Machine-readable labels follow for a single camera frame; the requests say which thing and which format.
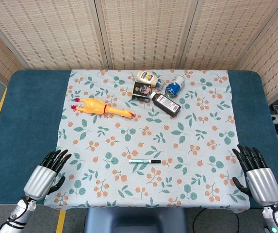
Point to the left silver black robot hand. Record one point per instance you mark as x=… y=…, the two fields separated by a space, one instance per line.
x=39 y=179

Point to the black marker cap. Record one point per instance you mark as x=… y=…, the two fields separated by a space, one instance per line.
x=156 y=161

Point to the black rectangular food tin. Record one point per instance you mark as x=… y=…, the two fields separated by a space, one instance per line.
x=141 y=92

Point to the yellow rubber chicken toy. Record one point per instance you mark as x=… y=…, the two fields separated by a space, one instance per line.
x=95 y=105

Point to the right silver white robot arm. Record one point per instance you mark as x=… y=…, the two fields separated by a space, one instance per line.
x=274 y=218

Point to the dark brown syrup bottle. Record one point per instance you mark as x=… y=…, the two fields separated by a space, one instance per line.
x=166 y=103

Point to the mayonnaise jar blue lid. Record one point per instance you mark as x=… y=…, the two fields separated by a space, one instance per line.
x=147 y=77

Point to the blue white drink can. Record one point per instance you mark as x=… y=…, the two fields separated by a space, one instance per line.
x=175 y=86

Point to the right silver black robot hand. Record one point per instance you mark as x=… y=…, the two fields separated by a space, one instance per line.
x=262 y=182

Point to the floral printed tablecloth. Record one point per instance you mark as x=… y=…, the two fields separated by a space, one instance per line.
x=138 y=136

